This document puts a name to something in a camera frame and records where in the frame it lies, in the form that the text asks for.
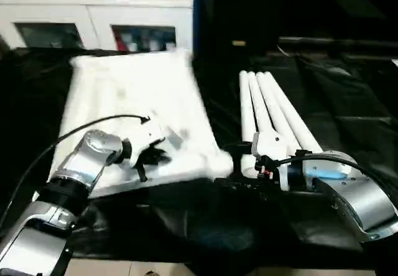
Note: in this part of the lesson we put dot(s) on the white plastic table top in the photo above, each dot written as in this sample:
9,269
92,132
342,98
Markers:
137,102

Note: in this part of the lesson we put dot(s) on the white plastic table leg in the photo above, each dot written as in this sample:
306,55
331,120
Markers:
292,111
277,113
261,111
247,114

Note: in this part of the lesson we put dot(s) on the black plastic mat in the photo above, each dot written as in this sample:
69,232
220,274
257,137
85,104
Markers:
348,102

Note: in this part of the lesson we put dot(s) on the red bottle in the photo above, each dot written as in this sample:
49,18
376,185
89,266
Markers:
118,40

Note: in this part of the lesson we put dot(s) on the small yellow tag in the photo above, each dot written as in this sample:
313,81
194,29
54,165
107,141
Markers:
239,42

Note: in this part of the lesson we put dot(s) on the black bar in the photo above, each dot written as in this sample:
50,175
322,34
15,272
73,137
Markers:
336,41

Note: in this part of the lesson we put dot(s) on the white cabinet with glass doors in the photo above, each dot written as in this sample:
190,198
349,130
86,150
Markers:
74,15

